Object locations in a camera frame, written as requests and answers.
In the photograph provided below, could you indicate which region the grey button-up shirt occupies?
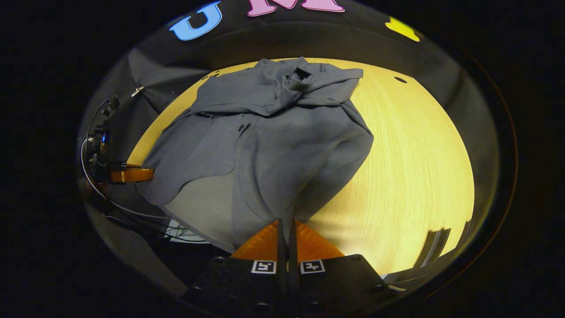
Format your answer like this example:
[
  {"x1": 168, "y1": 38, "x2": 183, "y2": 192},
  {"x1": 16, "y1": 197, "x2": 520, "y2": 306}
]
[{"x1": 137, "y1": 57, "x2": 375, "y2": 253}]

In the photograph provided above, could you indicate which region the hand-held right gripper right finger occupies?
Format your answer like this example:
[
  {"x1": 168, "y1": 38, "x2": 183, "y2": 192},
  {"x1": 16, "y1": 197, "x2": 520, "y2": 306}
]
[{"x1": 289, "y1": 220, "x2": 391, "y2": 318}]

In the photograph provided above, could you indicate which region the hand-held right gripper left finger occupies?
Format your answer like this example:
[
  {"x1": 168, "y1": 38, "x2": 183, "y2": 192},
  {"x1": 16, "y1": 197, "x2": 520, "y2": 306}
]
[{"x1": 183, "y1": 220, "x2": 287, "y2": 318}]

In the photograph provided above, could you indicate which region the black backdrop cloth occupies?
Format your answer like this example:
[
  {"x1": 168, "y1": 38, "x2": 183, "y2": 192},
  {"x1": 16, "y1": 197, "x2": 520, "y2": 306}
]
[{"x1": 79, "y1": 0, "x2": 501, "y2": 221}]

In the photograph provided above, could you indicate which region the thin grey cable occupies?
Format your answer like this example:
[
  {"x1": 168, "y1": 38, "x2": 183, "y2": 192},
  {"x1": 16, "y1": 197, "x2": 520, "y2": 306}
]
[{"x1": 80, "y1": 99, "x2": 208, "y2": 243}]

